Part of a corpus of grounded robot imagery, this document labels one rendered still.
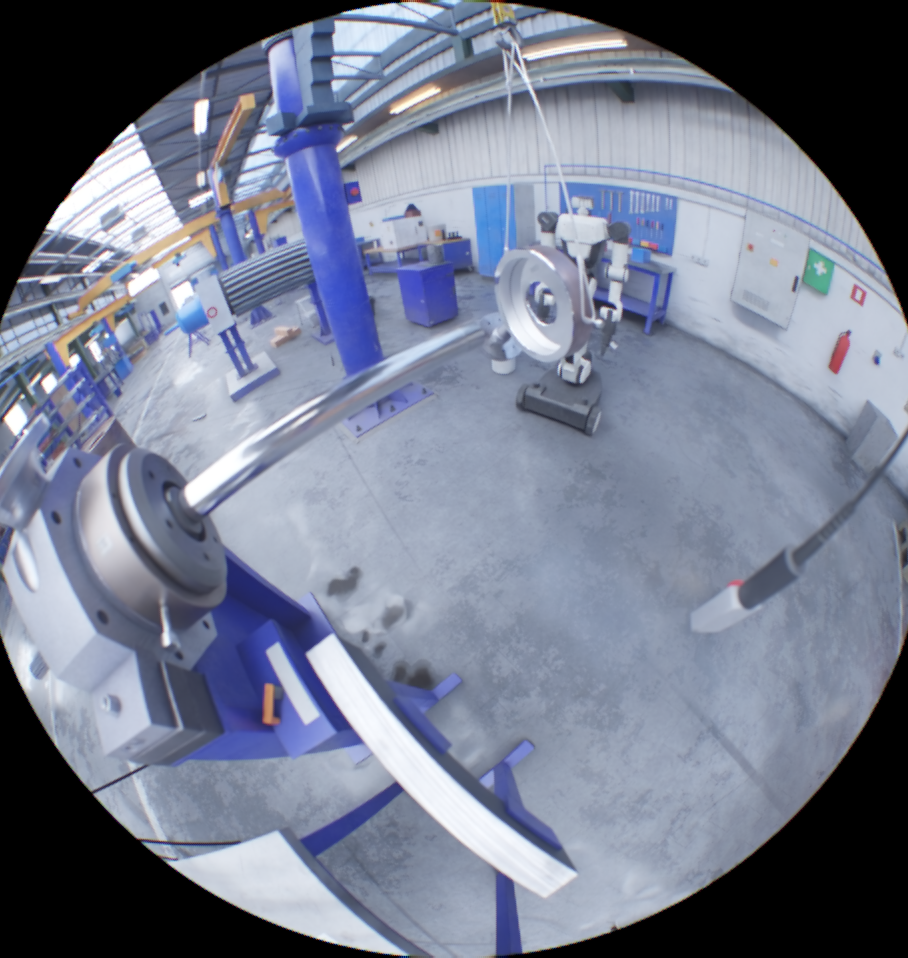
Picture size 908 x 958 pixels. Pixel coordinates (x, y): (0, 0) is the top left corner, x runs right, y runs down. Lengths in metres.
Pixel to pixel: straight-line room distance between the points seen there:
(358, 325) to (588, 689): 2.43
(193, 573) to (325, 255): 1.91
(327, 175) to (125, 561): 2.07
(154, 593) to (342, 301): 1.97
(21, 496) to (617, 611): 1.89
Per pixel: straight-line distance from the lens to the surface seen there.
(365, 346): 2.31
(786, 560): 0.46
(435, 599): 1.50
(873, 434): 4.68
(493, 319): 1.27
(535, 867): 0.63
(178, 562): 0.56
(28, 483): 0.68
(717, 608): 0.55
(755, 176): 4.84
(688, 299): 4.82
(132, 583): 0.56
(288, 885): 0.78
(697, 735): 1.72
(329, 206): 2.16
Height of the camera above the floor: 1.40
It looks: 49 degrees down
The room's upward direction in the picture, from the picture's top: 9 degrees counter-clockwise
